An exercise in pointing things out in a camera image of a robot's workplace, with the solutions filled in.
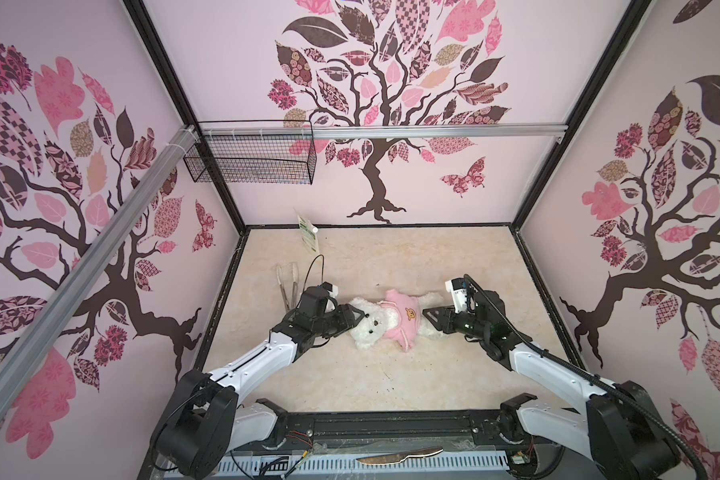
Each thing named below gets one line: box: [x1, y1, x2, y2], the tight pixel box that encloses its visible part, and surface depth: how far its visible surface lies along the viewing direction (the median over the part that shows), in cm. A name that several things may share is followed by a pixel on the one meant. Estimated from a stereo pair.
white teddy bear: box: [349, 289, 447, 353], surface depth 86 cm
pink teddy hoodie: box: [376, 289, 421, 352], surface depth 87 cm
